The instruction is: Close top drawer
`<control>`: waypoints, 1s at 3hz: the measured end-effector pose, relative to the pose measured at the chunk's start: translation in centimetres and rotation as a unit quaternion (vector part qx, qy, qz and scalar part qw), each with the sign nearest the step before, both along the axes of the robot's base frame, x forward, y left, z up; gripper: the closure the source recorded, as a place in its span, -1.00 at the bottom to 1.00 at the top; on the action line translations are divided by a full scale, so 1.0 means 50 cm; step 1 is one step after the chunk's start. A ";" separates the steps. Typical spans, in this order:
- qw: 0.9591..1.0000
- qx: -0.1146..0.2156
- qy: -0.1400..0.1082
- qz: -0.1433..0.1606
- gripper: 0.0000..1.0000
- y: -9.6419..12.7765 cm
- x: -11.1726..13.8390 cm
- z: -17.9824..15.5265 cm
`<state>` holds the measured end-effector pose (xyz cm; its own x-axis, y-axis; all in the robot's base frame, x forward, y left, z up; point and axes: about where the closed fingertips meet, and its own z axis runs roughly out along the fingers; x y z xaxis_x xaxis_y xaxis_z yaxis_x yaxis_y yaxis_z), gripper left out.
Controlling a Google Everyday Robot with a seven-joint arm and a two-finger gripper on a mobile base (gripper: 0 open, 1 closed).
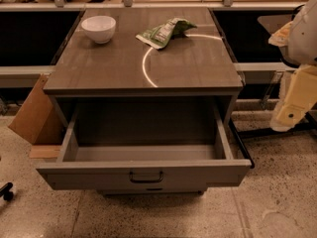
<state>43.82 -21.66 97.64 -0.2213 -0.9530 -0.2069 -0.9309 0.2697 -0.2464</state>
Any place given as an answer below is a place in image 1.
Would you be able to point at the black top drawer handle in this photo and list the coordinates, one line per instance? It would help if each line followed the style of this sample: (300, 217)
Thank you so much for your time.
(146, 178)

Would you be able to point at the black lower drawer handle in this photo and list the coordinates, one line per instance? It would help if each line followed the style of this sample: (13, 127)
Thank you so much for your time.
(154, 189)

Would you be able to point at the grey top drawer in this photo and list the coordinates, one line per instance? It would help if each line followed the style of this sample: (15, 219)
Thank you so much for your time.
(185, 141)

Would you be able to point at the black caster wheel left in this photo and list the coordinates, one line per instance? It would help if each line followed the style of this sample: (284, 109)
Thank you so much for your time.
(5, 191)

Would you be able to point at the black chair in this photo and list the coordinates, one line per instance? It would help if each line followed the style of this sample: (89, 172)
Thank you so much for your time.
(273, 23)

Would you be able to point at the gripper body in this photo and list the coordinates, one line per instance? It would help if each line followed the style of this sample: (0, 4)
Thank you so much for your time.
(304, 39)

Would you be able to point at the black drawer handle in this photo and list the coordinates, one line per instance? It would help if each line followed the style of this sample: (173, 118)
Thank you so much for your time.
(154, 189)
(146, 178)

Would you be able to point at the brown cardboard box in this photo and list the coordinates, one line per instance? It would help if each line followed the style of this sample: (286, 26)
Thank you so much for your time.
(38, 124)

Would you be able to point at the white ceramic bowl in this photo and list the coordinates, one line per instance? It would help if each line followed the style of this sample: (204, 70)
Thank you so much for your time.
(99, 29)

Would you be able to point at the green snack bag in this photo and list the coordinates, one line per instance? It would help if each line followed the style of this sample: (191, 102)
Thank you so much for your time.
(159, 36)

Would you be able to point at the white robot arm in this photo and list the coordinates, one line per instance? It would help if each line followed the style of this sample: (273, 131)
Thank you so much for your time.
(300, 39)

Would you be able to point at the grey drawer cabinet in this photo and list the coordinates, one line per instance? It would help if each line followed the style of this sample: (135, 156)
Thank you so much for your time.
(194, 67)

